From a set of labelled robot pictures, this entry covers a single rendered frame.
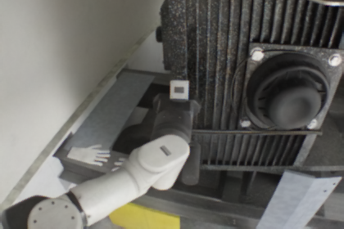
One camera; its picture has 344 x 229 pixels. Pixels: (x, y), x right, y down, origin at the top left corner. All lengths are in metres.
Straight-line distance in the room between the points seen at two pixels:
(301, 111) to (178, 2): 0.42
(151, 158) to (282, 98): 0.37
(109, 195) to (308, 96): 0.52
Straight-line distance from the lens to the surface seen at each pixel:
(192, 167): 0.53
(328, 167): 1.11
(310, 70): 0.69
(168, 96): 0.65
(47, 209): 0.40
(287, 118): 0.72
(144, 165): 0.46
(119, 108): 1.62
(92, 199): 0.43
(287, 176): 0.82
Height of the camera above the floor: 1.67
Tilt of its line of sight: 38 degrees down
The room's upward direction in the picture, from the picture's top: 3 degrees counter-clockwise
